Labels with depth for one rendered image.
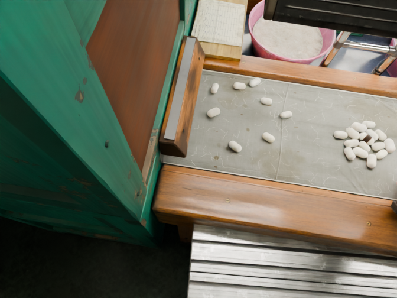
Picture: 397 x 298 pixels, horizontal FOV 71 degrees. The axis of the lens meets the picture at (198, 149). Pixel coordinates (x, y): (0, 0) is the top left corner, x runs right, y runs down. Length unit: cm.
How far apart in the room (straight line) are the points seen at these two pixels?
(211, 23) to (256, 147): 40
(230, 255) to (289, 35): 67
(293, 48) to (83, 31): 78
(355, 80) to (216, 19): 43
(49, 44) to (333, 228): 63
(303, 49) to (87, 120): 80
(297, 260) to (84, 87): 64
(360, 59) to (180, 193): 76
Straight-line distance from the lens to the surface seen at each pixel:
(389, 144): 85
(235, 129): 73
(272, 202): 66
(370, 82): 93
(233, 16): 93
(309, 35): 101
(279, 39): 97
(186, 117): 63
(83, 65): 23
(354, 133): 81
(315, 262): 77
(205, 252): 71
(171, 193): 63
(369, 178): 80
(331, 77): 88
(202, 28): 88
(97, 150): 28
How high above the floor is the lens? 138
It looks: 66 degrees down
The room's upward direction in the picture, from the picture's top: 6 degrees clockwise
